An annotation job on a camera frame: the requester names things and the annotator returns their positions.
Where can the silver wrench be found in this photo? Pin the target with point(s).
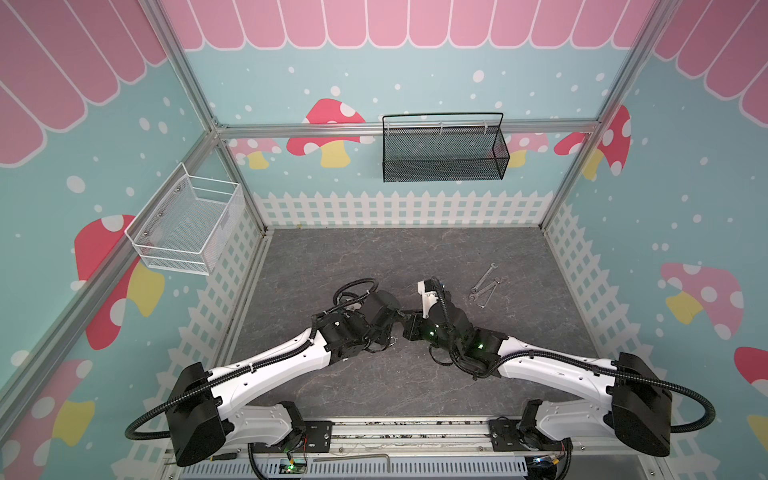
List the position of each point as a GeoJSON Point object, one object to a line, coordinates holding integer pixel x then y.
{"type": "Point", "coordinates": [483, 278]}
{"type": "Point", "coordinates": [484, 294]}

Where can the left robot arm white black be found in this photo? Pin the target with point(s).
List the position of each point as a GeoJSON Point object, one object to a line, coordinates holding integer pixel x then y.
{"type": "Point", "coordinates": [205, 410]}

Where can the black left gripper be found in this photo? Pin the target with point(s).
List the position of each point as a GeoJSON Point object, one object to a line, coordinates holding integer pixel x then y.
{"type": "Point", "coordinates": [384, 339]}

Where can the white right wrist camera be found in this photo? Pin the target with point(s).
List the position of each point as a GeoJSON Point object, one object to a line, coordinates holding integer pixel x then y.
{"type": "Point", "coordinates": [428, 291]}

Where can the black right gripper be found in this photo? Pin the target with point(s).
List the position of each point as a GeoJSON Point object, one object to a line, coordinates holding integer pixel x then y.
{"type": "Point", "coordinates": [420, 324]}

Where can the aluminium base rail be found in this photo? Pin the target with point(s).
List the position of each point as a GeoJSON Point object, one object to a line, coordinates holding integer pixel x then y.
{"type": "Point", "coordinates": [414, 448]}

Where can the black wire mesh basket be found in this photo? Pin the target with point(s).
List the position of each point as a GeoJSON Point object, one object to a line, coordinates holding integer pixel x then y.
{"type": "Point", "coordinates": [441, 147]}

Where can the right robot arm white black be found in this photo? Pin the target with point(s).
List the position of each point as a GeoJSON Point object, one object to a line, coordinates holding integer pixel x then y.
{"type": "Point", "coordinates": [622, 398]}

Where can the white wire mesh basket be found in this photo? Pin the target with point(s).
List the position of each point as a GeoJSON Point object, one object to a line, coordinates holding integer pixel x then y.
{"type": "Point", "coordinates": [187, 224]}

